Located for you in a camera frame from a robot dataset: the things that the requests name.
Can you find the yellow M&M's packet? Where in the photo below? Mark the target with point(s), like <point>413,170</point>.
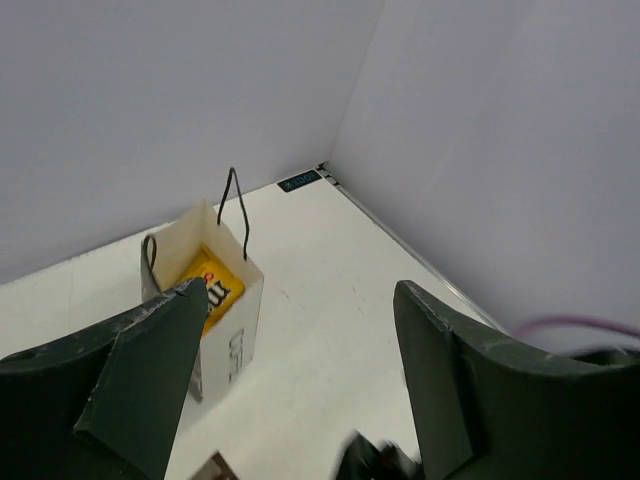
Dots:
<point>222,286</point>

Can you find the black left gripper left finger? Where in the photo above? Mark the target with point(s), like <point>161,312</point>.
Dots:
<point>104,402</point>

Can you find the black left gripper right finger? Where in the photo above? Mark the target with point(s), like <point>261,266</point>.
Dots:
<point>487,406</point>

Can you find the white paper coffee bag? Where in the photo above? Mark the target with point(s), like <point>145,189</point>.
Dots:
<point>229,346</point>

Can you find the brown chocolate bar wrapper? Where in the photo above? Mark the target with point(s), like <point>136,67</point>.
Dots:
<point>215,468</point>

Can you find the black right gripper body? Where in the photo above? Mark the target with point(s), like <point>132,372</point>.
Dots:
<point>360,459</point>

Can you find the black corner label right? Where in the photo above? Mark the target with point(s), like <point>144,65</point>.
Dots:
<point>299,180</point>

